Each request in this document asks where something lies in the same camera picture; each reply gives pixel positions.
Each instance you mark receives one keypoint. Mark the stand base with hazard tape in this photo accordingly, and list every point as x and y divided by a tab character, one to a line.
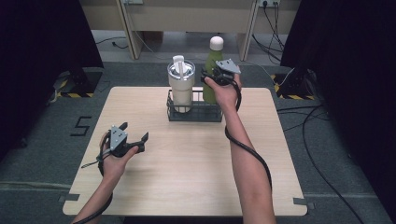
84	82
294	88

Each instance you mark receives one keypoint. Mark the grey tape piece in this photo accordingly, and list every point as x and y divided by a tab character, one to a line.
69	197

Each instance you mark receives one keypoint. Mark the person's right hand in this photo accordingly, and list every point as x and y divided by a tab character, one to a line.
227	95

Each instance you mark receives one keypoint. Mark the white tumbler with lid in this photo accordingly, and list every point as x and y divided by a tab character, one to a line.
181	90

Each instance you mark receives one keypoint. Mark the green bottle with white cap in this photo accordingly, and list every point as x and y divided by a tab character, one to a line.
213	59

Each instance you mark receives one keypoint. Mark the light wooden desk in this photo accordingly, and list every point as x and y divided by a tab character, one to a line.
193	15

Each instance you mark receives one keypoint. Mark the person's left hand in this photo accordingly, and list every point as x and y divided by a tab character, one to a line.
115	165

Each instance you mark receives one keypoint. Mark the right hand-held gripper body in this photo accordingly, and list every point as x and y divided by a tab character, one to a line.
225	73

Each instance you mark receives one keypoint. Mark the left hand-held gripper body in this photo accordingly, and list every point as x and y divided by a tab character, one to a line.
118	141

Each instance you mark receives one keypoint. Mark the white wall socket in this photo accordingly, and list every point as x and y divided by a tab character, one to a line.
269	2

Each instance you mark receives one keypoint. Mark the black curtain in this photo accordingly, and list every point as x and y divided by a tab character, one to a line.
351	62
37	62

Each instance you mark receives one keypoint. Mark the grey power strip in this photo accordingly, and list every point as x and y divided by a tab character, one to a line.
133	1

